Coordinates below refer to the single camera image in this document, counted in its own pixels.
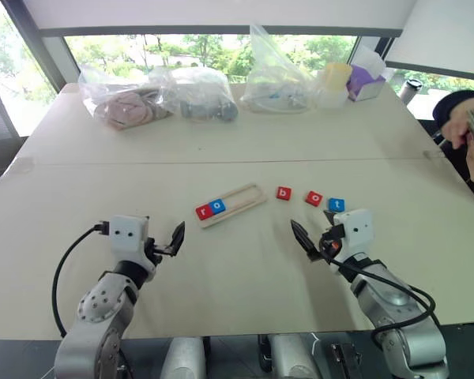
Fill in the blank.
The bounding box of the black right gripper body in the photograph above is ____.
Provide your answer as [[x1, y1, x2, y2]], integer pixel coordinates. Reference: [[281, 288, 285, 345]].
[[318, 223, 345, 265]]

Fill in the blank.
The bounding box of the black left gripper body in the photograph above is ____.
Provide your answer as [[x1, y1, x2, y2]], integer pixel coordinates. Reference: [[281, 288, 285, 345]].
[[143, 236, 178, 267]]

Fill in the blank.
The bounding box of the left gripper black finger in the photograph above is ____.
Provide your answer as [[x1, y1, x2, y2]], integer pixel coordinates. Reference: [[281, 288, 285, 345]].
[[170, 220, 186, 258]]

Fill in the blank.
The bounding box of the blue letter tile t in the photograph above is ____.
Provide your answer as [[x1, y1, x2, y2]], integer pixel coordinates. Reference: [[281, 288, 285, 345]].
[[326, 197, 346, 215]]

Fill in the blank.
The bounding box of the red letter tile r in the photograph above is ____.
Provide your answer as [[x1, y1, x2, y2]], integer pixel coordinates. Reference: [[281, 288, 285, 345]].
[[195, 203, 216, 221]]

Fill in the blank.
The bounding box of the blue letter tile o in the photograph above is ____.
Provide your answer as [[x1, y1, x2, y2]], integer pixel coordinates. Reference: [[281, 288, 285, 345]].
[[209, 197, 228, 216]]

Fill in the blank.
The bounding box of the wooden letter tray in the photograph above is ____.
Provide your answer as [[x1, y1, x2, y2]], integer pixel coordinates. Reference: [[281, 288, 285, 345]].
[[195, 182, 269, 231]]

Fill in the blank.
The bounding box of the person's right hand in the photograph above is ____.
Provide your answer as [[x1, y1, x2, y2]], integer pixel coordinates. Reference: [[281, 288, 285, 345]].
[[444, 101, 474, 151]]

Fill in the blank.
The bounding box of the silver rounded housing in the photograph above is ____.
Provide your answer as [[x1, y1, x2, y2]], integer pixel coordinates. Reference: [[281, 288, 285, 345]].
[[268, 333, 316, 379], [163, 336, 207, 379]]

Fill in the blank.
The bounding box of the clear plastic container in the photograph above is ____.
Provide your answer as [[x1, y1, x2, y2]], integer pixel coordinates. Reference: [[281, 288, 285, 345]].
[[314, 70, 349, 110]]

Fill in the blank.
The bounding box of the clear bag with grey items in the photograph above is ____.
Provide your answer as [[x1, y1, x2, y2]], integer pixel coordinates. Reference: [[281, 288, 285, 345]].
[[149, 66, 239, 124]]

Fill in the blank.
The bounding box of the purple cardboard box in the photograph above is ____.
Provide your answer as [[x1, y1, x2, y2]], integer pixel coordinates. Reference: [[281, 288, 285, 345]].
[[346, 64, 386, 103]]

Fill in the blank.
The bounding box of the clear bag with pink cloth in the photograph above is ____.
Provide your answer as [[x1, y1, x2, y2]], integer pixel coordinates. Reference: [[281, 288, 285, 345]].
[[77, 64, 175, 132]]

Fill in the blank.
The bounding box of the yellow plastic cup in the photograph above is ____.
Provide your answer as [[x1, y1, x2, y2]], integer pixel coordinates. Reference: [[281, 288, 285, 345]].
[[321, 62, 354, 94]]

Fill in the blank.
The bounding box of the tall clear plastic bag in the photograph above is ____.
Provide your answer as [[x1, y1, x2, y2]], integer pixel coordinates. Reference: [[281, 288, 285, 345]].
[[240, 23, 322, 116]]

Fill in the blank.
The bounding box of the black travel tumbler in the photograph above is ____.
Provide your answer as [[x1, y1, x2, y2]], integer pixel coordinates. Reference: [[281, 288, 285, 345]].
[[398, 77, 424, 106]]

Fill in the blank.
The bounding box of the white paper sheet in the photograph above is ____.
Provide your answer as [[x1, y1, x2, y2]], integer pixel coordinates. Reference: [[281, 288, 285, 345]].
[[351, 43, 389, 80]]

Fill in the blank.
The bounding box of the narrow white roller blind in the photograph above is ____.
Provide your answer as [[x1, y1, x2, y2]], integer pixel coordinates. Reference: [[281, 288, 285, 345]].
[[384, 0, 474, 79]]

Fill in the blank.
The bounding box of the wide white roller blind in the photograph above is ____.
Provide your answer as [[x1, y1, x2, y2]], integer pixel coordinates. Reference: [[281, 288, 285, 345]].
[[21, 0, 419, 32]]

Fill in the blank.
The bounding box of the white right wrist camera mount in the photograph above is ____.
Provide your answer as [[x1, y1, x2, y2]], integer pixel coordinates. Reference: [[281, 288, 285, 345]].
[[333, 208, 374, 261]]

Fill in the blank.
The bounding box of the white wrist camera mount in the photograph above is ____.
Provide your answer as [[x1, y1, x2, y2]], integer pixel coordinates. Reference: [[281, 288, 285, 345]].
[[108, 215, 159, 282], [333, 208, 374, 261]]

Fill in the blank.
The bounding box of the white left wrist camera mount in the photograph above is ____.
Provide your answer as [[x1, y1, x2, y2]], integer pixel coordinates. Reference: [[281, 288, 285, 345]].
[[108, 215, 159, 282]]

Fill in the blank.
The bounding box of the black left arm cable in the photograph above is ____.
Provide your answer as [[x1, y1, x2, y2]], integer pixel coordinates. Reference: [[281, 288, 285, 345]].
[[51, 221, 111, 339]]

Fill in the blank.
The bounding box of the black metal bracket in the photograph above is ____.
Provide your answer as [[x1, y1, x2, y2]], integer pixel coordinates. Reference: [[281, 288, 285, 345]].
[[329, 342, 361, 379]]

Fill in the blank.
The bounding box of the grey window frame pillar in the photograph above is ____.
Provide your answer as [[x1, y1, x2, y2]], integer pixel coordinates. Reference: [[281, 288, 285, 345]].
[[1, 0, 81, 96]]

